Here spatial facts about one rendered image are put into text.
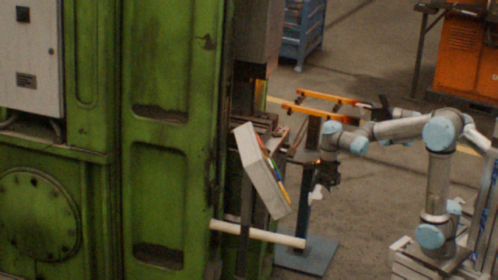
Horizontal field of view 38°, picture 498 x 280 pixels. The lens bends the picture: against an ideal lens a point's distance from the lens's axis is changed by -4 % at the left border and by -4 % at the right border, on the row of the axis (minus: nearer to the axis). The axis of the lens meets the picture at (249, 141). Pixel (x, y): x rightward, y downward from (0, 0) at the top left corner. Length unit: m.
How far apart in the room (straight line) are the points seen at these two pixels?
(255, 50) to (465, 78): 3.82
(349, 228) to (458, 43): 2.60
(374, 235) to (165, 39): 2.13
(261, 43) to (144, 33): 0.51
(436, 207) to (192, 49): 1.18
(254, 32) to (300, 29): 3.90
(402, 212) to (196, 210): 1.98
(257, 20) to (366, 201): 2.16
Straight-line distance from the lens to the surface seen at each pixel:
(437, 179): 2.80
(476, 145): 3.66
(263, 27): 3.25
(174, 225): 3.56
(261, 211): 3.63
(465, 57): 6.81
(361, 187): 5.26
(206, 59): 3.09
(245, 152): 2.92
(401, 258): 3.18
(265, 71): 3.37
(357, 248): 4.57
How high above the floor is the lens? 2.48
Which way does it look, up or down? 26 degrees down
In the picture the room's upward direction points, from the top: 4 degrees clockwise
